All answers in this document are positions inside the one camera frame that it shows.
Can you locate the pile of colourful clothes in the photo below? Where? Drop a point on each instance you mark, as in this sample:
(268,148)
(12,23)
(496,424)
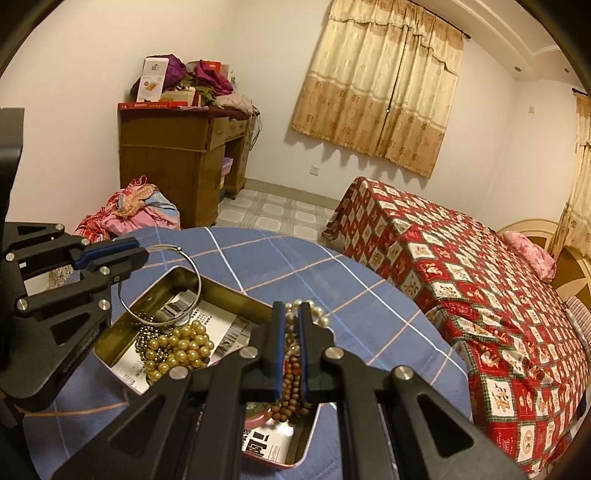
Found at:
(138,212)

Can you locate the bed with red patterned quilt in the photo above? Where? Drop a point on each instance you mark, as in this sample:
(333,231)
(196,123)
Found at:
(461,277)

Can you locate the striped cloth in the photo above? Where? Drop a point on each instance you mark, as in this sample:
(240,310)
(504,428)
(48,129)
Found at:
(579,316)

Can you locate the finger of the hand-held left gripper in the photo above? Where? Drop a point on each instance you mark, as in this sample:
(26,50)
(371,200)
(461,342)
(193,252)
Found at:
(108,249)
(117,265)

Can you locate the narrow beige patterned curtain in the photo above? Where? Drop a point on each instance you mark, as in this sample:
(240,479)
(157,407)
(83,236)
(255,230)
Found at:
(581,194)

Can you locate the brown wooden desk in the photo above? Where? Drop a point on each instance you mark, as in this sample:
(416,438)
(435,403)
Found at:
(166,166)

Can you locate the pale pink cloth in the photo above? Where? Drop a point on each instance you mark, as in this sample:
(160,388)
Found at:
(233,102)

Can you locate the pink bangle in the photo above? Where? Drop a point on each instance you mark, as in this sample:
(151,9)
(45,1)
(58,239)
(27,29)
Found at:
(258,417)

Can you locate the wide beige patterned curtain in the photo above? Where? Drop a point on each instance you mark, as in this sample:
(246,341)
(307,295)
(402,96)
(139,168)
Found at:
(374,78)

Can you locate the flat red box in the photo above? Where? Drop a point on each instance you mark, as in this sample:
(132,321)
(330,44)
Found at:
(147,105)

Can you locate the beige wooden headboard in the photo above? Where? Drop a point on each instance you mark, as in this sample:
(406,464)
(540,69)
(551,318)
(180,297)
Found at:
(572,272)

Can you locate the white printed leaflet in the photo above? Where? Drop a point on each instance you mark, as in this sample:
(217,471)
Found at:
(127,369)

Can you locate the printed magazine page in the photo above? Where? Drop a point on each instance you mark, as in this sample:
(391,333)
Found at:
(231,332)

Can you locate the pink pillow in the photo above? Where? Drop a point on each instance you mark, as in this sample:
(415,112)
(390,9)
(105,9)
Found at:
(531,256)

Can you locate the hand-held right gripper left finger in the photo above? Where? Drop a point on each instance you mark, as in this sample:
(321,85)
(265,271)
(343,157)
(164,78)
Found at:
(277,355)

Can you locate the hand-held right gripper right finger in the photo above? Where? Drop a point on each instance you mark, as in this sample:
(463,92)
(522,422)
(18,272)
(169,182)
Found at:
(304,355)

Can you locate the white printed card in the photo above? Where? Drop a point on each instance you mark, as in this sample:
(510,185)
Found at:
(268,443)

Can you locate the blue plaid tablecloth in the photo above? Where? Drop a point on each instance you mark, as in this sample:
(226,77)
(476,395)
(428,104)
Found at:
(323,277)

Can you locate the magenta cloth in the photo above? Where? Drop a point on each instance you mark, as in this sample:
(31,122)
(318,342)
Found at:
(212,76)

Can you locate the rectangular metal tin box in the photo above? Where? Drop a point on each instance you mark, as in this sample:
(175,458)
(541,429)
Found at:
(221,290)

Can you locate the purple cloth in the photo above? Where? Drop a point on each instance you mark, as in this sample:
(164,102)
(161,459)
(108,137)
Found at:
(175,71)

